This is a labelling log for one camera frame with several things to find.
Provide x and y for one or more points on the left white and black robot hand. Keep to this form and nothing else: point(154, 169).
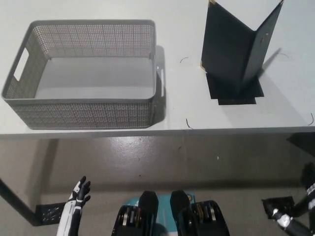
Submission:
point(79, 191)

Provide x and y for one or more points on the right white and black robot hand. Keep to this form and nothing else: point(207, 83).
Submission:
point(309, 177)

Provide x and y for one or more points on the black notebook with gold corners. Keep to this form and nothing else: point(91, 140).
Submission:
point(224, 44)

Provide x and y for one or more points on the black table leg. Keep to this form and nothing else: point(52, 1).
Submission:
point(17, 201)

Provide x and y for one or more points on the grey perforated plastic basket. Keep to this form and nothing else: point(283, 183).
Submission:
point(78, 113)

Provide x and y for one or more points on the black tape patch on table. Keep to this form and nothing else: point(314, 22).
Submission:
point(253, 94)

